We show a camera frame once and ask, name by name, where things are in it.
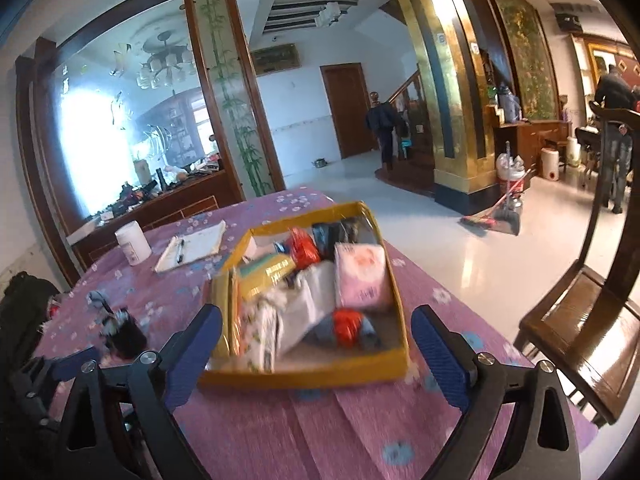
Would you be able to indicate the dark wooden chair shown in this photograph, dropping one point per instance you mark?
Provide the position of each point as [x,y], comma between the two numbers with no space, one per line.
[590,330]

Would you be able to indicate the yellow cardboard box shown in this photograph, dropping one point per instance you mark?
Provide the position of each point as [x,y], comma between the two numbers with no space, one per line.
[300,377]

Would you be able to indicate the wooden counter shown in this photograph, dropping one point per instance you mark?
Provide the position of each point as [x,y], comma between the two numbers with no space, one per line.
[190,205]

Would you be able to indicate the floral print tissue pack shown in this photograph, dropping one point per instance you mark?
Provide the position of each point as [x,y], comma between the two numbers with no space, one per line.
[260,335]

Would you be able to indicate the framed wall plaque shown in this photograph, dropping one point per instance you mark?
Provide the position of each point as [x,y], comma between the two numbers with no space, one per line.
[275,59]

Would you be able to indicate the red mesh scrubber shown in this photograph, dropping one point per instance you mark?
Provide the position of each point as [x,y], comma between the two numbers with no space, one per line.
[347,325]

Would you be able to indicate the pink tissue pack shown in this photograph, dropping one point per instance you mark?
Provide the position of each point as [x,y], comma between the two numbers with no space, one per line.
[362,275]

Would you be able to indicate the green gold wall painting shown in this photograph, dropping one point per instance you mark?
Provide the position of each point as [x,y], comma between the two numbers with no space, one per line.
[525,50]

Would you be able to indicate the dark blue jacket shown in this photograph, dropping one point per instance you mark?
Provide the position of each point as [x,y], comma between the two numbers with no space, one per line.
[381,120]

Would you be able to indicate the blue plastic-wrapped bundle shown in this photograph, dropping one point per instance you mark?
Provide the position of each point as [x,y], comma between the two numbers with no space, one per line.
[371,339]

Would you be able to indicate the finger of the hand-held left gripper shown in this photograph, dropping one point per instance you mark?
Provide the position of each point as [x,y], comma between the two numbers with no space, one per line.
[62,367]

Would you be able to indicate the black backpack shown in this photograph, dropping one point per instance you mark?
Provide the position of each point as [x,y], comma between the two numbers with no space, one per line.
[25,315]

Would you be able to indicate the blue thermos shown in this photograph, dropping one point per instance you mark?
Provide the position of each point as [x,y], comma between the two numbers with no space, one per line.
[510,105]

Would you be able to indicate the white ceiling lamp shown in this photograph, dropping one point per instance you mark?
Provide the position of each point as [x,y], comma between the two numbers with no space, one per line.
[327,15]

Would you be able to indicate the red snack packet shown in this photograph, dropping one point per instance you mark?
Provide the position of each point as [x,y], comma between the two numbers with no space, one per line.
[302,249]

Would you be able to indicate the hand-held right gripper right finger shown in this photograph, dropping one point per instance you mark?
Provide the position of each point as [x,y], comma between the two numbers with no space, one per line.
[440,355]

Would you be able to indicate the pile of assorted clutter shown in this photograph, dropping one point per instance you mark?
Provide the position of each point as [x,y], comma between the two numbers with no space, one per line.
[150,187]

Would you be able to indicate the blue cloth ball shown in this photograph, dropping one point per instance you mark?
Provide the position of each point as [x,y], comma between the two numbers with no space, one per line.
[96,299]

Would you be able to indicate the coloured sticks pack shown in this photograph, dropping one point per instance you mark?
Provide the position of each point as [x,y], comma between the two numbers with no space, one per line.
[265,272]

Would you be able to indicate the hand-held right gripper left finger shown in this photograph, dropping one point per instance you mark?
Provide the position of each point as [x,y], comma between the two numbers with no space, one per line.
[195,355]

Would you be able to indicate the purple floral tablecloth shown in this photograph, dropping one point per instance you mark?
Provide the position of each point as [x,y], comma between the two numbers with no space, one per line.
[325,435]

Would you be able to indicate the white notebook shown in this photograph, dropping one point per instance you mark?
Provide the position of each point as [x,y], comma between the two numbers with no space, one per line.
[200,245]

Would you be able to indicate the white plastic jar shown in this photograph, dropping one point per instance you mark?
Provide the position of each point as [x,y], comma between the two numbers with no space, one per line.
[132,245]

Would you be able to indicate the black packet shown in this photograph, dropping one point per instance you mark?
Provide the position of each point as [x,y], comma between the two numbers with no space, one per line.
[332,237]

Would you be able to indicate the gold pillar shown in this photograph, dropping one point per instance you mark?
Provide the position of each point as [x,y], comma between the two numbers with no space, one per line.
[450,85]

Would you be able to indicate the broom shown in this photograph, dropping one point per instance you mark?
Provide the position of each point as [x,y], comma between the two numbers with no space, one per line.
[480,220]

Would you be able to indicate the wooden staircase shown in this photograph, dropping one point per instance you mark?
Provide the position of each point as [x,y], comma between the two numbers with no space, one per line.
[415,145]

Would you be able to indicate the brown wooden door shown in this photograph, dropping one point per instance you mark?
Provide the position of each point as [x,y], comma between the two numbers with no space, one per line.
[350,110]

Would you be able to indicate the bamboo painted panel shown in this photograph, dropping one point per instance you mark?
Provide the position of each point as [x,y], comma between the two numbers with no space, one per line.
[235,100]

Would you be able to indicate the white bucket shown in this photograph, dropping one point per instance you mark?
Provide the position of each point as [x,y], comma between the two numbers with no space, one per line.
[550,165]

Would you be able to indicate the grey dustpan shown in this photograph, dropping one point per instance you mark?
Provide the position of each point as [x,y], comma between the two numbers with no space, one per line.
[507,220]

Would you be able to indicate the wall speaker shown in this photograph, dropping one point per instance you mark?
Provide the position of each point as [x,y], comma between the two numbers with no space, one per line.
[568,21]

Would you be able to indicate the wooden sideboard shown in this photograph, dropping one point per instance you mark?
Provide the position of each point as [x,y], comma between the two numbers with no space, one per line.
[530,145]

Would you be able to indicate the clear bag with red item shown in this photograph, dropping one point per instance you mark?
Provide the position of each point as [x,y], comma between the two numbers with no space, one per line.
[55,307]

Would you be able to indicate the tied white bag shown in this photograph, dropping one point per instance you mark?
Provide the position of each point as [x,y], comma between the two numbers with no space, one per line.
[510,172]

